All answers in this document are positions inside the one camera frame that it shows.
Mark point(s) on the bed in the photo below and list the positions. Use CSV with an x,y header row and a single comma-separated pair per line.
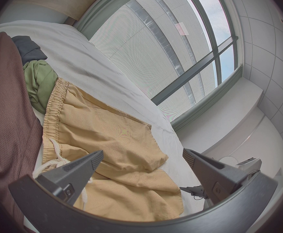
x,y
90,64

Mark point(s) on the green garment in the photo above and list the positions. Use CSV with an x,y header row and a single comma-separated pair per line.
x,y
40,84

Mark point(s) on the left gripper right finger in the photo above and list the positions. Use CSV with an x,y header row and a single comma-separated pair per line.
x,y
209,176

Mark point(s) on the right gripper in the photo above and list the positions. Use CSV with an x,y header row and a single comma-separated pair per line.
x,y
198,192

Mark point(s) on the brown garment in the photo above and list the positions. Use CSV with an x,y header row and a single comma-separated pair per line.
x,y
7,105

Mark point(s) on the black garment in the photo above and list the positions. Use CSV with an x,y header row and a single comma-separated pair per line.
x,y
27,48

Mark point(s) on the window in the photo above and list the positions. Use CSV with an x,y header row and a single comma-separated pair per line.
x,y
212,54

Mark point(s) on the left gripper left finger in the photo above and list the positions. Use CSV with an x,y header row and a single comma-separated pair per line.
x,y
78,176

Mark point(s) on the tan shorts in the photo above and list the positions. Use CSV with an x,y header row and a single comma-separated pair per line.
x,y
112,135

